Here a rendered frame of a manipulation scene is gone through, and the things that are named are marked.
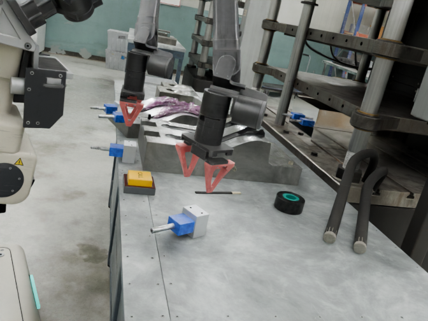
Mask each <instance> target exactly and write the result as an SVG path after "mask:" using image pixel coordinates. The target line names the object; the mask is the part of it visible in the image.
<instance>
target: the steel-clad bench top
mask: <svg viewBox="0 0 428 321"><path fill-rule="evenodd" d="M260 129H263V130H264V132H265V138H266V139H267V140H268V141H269V142H272V143H275V144H276V145H277V146H278V147H280V148H281V149H282V150H283V151H284V152H285V153H286V154H287V155H288V156H289V157H290V158H291V159H292V160H293V161H295V162H296V163H297V164H298V165H299V166H300V167H301V168H302V169H303V170H302V172H301V176H300V179H299V183H298V185H285V184H278V183H265V182H253V181H245V180H233V179H225V178H223V179H221V180H220V182H219V183H218V185H217V186H216V187H215V189H214V190H213V192H241V194H196V193H195V191H206V183H205V176H193V175H190V176H189V177H184V175H180V174H173V173H161V172H153V171H145V172H151V176H152V177H153V180H154V184H155V188H156V190H155V195H154V196H149V195H141V194H126V193H124V191H123V175H124V174H127V173H128V170H132V171H143V168H142V164H141V157H140V154H139V146H138V138H126V137H125V136H124V135H123V134H122V133H121V132H120V131H119V130H118V129H117V144H121V145H123V144H124V140H127V141H136V154H135V159H134V164H132V163H126V162H122V157H118V184H119V199H120V230H121V247H122V278H123V293H124V321H428V273H427V272H426V271H425V270H424V269H422V268H421V267H420V266H419V265H418V264H417V263H416V262H415V261H414V260H413V259H411V258H410V257H409V256H408V255H407V254H405V253H404V252H403V251H402V250H401V249H400V248H399V247H398V246H397V245H396V244H394V243H393V242H392V241H391V240H390V239H388V237H386V235H384V234H383V233H382V232H381V231H380V230H379V229H377V228H376V227H375V226H374V225H373V224H372V223H371V222H370V221H369V226H368V234H367V247H366V252H364V253H357V252H355V251H354V250H353V244H354V239H355V230H356V225H357V215H358V211H357V210H356V209H355V208H354V207H353V206H352V205H350V204H349V203H348V202H346V205H345V209H344V212H343V216H342V219H341V223H340V226H339V230H338V234H337V237H336V240H335V242H334V243H327V242H325V241H324V239H323V237H324V232H325V229H326V227H327V223H328V220H329V217H330V214H331V211H332V207H333V204H334V201H335V198H336V195H337V192H336V191H335V190H333V189H332V188H331V187H330V186H329V185H328V184H326V182H324V181H323V180H322V179H321V178H320V177H319V176H318V175H316V174H315V173H314V172H313V171H312V170H311V169H310V168H309V167H308V166H306V165H305V164H304V163H303V162H302V161H301V160H299V159H298V158H297V157H296V156H295V155H294V154H293V153H292V152H291V151H289V150H288V149H287V148H286V147H285V146H283V145H282V144H281V143H280V142H279V141H278V140H277V139H276V138H275V137H274V136H272V135H271V134H270V133H269V132H268V131H267V130H265V128H263V127H262V126H261V127H260ZM257 130H258V129H257ZM258 131H259V130H258ZM280 191H287V192H293V193H295V194H298V195H300V196H301V197H303V198H304V200H305V204H304V208H303V212H302V213H301V214H300V215H289V214H286V213H283V212H280V211H279V210H277V209H276V208H275V206H274V203H275V199H276V194H277V193H278V192H280ZM194 204H196V205H197V206H198V207H200V208H201V209H203V210H204V211H205V212H207V213H209V214H210V215H209V218H208V224H207V228H206V233H205V236H200V237H198V238H191V237H190V236H189V235H188V234H184V235H181V236H177V235H176V234H175V233H174V232H173V231H172V230H166V231H162V232H156V233H153V234H152V233H151V232H150V229H151V228H153V227H158V226H161V225H166V224H168V218H169V216H170V215H176V214H180V213H182V211H183V207H184V206H190V205H194Z"/></svg>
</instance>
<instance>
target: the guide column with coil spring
mask: <svg viewBox="0 0 428 321"><path fill-rule="evenodd" d="M305 1H309V2H313V3H316V0H305ZM314 8H315V6H314V5H312V4H304V5H303V10H302V13H301V18H300V21H299V25H298V28H297V33H296V38H295V41H294V46H293V49H292V53H291V56H290V61H289V66H288V69H287V74H286V77H285V81H284V84H283V90H282V94H281V98H280V102H279V105H278V110H277V113H276V118H275V124H277V125H285V120H286V117H287V116H285V115H282V113H287V112H288V109H289V105H290V100H291V97H292V93H293V89H294V84H295V81H296V78H297V73H298V70H299V65H300V62H301V58H302V55H303V50H304V46H305V43H306V37H307V34H308V29H309V28H310V23H311V18H312V15H313V11H314Z"/></svg>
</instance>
